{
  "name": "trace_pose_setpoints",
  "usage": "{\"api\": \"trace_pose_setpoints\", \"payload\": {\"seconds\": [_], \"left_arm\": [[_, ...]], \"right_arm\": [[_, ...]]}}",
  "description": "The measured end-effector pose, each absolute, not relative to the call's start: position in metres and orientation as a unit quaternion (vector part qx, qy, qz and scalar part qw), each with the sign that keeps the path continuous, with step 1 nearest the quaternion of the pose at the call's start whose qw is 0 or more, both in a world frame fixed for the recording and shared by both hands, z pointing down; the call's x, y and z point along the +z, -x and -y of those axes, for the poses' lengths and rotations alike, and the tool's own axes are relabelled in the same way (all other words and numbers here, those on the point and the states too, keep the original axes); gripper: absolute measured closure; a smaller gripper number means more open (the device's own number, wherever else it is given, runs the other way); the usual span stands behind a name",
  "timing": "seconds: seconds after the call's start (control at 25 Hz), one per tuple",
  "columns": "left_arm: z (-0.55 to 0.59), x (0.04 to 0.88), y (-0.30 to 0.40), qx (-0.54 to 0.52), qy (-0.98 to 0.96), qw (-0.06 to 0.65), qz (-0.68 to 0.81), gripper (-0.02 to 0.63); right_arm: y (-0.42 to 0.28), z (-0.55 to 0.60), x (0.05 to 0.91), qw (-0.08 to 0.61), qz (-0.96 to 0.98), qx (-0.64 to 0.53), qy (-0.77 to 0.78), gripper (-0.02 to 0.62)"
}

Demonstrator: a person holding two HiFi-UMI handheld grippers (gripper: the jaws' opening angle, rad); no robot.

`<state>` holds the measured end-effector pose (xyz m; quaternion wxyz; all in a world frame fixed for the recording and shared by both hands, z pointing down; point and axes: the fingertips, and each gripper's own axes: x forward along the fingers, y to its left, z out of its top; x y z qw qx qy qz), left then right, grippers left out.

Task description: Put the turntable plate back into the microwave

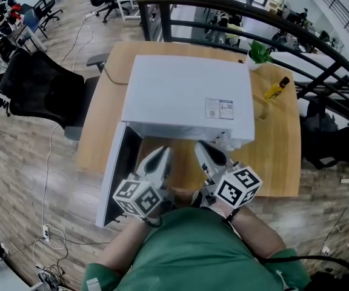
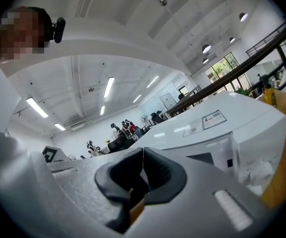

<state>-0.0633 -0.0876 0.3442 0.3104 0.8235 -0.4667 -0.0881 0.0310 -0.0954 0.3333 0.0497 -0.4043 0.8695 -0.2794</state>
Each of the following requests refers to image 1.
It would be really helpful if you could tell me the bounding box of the black office chair with jacket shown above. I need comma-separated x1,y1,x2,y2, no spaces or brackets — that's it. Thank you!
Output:
300,98,349,171

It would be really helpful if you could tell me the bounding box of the person's left forearm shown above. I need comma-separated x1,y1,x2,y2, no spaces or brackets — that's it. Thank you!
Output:
97,219,151,277

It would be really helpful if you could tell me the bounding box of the blue office chair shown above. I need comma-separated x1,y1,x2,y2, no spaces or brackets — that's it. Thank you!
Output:
21,0,64,39

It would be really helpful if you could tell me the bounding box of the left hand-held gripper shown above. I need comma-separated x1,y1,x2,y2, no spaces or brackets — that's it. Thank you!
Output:
112,146,176,218

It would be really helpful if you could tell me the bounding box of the black floor cable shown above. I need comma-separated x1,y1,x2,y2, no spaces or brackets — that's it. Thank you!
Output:
48,235,111,247

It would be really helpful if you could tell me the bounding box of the yellow oil bottle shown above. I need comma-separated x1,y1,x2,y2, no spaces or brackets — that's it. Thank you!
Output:
264,76,291,100

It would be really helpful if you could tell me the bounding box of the black floor device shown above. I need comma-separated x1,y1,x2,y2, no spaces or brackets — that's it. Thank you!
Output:
35,264,71,291

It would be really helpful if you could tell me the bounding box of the person's right forearm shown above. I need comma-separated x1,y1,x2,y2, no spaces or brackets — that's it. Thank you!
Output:
222,206,287,260

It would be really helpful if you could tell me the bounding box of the white microwave oven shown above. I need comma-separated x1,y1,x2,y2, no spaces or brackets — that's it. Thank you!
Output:
95,55,256,229

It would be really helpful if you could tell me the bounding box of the small wooden box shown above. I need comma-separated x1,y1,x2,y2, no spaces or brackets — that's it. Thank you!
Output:
253,94,271,121

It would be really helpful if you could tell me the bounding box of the person's green shirt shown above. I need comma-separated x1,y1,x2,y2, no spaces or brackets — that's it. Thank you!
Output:
80,207,311,291

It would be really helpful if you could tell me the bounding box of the potted green plant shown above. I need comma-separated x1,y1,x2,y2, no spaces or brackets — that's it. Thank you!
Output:
245,39,274,72

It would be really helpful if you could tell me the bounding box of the black mesh office chair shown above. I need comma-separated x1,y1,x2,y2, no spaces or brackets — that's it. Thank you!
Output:
0,50,108,141

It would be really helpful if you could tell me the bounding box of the black microwave power cable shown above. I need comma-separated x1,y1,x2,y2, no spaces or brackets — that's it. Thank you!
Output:
103,59,130,86

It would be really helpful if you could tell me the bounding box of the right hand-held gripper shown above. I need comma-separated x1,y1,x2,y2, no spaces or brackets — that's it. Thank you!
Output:
191,140,264,209

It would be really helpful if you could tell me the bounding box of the black bag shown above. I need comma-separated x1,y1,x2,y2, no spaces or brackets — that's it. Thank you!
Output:
304,271,349,291

